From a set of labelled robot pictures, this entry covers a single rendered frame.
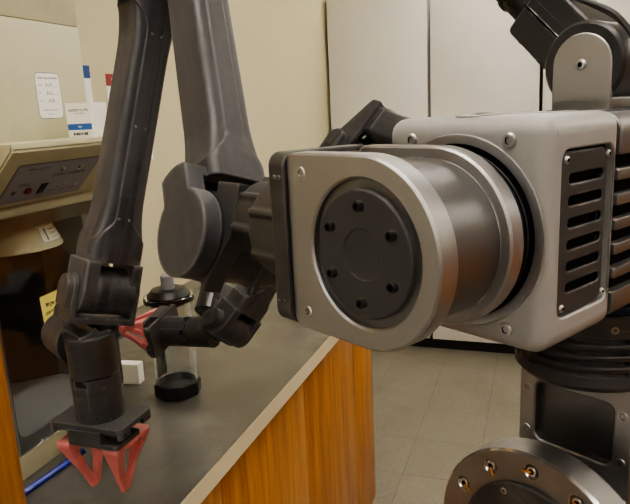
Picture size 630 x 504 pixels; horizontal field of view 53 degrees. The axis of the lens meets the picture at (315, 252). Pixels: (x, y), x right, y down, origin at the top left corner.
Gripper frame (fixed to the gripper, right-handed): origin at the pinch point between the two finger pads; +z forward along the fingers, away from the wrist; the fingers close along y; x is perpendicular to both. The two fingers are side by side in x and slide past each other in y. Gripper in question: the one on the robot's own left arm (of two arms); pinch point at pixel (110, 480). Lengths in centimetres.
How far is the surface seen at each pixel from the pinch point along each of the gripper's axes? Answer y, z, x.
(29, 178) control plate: 25.7, -35.5, -21.1
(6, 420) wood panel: 23.9, -1.3, -7.6
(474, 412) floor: -21, 111, -245
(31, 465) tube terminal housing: 32.9, 14.3, -19.1
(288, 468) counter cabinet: 6, 41, -69
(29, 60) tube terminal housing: 33, -54, -32
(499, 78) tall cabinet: -27, -55, -325
